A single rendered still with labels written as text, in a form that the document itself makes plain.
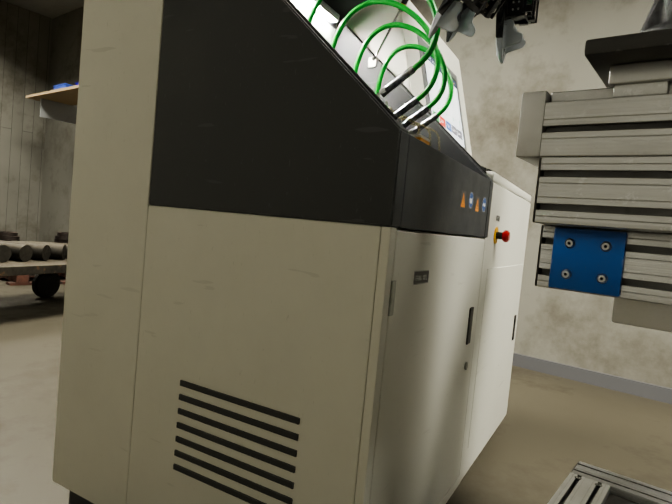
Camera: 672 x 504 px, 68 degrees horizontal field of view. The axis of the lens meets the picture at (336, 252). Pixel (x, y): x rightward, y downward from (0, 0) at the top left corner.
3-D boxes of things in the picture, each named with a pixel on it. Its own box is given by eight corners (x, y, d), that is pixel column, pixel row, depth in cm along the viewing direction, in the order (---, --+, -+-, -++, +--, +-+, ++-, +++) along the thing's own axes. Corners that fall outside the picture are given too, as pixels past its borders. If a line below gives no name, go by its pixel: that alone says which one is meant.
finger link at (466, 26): (459, 54, 116) (478, 17, 109) (443, 38, 118) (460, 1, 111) (468, 51, 118) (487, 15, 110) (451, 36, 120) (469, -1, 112)
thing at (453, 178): (400, 228, 85) (410, 133, 85) (377, 225, 88) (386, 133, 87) (484, 237, 140) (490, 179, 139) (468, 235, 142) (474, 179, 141)
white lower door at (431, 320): (360, 621, 87) (400, 230, 84) (348, 615, 89) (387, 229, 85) (461, 476, 144) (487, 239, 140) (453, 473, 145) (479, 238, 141)
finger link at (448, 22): (438, 45, 108) (470, 9, 105) (421, 29, 110) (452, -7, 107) (442, 51, 111) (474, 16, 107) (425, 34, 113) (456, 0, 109)
